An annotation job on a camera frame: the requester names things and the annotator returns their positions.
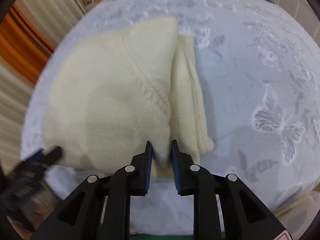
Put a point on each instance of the beige fluffy garment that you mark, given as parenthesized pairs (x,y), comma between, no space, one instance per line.
(298,212)

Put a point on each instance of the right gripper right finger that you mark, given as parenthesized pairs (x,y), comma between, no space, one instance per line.
(224,207)

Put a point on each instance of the light blue butterfly bedspread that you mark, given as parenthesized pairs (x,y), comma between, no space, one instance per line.
(259,73)

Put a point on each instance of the green garment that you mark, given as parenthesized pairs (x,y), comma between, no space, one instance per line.
(154,237)

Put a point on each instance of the cream knit sweater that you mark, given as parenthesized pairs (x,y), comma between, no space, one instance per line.
(120,89)

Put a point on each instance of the orange curtain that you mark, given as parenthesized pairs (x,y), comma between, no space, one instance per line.
(22,46)

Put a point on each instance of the person's left hand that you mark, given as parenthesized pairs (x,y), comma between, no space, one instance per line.
(42,205)

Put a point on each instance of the cream curtain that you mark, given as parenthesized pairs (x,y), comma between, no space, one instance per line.
(53,19)

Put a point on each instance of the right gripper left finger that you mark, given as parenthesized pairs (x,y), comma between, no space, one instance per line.
(99,208)

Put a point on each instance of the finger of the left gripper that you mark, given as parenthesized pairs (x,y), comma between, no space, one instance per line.
(41,161)

